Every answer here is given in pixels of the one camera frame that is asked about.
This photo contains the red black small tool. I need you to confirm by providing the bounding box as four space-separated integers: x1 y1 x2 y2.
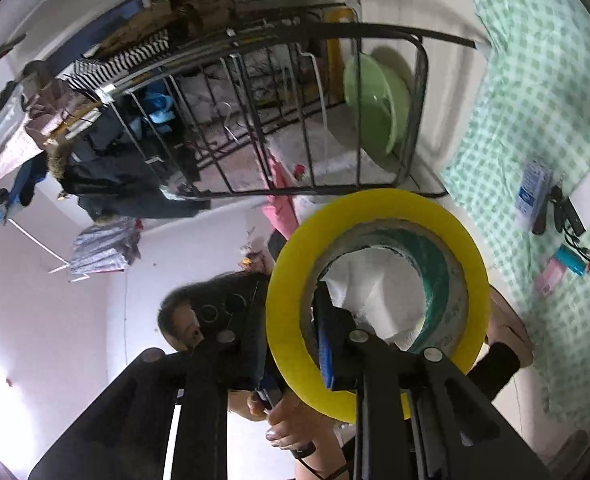
532 200 553 235

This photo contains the person's head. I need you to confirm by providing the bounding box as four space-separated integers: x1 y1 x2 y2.
157 272 271 356

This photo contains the blue plastic bag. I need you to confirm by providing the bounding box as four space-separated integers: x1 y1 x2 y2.
140 90 176 126

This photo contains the black cable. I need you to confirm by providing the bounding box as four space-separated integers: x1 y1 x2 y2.
550 185 586 233

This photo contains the grey patterned cloth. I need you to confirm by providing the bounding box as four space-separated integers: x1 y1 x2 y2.
70 220 141 276

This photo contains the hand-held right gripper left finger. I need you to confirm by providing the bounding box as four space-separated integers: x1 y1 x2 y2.
28 277 276 480

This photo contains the yellow tape roll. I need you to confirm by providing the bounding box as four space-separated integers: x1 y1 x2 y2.
266 189 490 423

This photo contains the blue garment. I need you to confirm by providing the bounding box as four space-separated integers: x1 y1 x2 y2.
0 155 48 223

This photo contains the white plastic bag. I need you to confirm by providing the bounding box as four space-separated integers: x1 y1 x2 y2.
320 247 426 351

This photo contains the black metal rack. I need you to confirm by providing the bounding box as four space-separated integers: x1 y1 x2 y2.
65 2 478 206

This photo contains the green checked cloth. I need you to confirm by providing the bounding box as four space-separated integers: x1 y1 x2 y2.
440 0 590 461

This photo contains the dark jacket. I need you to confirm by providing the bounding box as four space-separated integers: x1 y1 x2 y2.
48 105 211 221

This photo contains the pink cloth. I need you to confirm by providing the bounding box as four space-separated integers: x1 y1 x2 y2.
265 155 301 241

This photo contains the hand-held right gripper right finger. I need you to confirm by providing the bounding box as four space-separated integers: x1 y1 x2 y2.
312 280 553 480

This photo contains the black trouser leg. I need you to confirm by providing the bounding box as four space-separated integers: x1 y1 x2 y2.
470 342 522 403

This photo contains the striped garment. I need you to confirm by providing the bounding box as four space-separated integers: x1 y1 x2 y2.
72 30 171 91

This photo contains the brown coat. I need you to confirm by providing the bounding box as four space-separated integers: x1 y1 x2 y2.
110 0 236 56

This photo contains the pink garment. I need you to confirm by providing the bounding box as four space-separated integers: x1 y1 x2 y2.
25 80 101 151

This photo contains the pale blue cloth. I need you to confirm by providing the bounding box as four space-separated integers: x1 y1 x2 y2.
0 95 28 176

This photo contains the person's left hand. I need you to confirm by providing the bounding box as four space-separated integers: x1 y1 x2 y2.
249 392 336 461

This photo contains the small pink box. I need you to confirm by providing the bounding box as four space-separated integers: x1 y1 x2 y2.
534 259 566 297

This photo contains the blue white small box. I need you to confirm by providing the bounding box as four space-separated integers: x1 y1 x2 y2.
517 159 554 228

